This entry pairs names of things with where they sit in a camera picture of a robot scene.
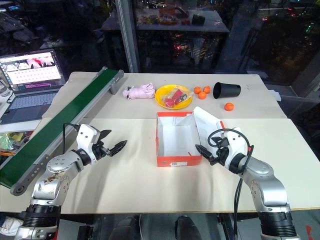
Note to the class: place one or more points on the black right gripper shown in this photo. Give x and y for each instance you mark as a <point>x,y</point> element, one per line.
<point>218,155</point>

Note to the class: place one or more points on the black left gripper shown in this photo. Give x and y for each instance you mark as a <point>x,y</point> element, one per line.
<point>99,149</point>

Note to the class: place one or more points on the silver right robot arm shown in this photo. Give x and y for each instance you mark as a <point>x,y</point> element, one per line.
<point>262,175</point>

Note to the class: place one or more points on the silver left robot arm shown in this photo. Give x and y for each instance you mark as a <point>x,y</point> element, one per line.
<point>60,163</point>

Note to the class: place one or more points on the orange white shoe box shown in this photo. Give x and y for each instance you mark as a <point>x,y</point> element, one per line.
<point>178,160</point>

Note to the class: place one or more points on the green conveyor belt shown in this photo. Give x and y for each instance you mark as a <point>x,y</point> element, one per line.
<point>62,117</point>

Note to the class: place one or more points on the small orange fruit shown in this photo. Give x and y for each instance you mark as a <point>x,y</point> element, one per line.
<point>197,90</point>
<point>206,89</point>
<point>202,95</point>
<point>229,106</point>

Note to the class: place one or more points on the pink cloth toy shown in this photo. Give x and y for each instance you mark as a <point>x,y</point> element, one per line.
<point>140,92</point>

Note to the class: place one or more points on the red items in clear bag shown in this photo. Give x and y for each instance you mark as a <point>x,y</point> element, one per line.
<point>175,96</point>

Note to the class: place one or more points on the yellow round plate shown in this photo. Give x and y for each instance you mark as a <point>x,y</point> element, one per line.
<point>160,98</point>

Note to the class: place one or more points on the black plastic cup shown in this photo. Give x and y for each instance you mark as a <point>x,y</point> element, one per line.
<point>226,90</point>

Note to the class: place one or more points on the white paper slip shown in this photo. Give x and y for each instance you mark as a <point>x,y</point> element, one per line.
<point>277,95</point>

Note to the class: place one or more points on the colourful clutter pile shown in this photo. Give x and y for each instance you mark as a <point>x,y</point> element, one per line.
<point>12,142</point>

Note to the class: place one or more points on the grey open laptop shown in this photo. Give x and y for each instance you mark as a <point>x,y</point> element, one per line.
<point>32,75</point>

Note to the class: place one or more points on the grey background table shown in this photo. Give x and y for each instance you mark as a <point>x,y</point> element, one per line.
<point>175,28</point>

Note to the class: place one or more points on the black background container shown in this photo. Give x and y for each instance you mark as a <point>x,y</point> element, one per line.
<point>198,20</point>

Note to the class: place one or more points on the white crumpled cloth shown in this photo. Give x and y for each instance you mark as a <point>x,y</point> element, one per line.
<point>10,226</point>

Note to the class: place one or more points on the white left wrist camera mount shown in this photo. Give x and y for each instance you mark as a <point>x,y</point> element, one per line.
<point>85,135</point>

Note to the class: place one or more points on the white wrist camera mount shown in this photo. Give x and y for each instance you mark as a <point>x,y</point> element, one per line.
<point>237,145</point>
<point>85,135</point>

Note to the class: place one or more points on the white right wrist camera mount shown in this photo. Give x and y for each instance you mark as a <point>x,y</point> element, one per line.
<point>237,145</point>

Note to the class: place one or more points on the grey window frame post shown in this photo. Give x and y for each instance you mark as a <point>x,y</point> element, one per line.
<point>127,37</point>

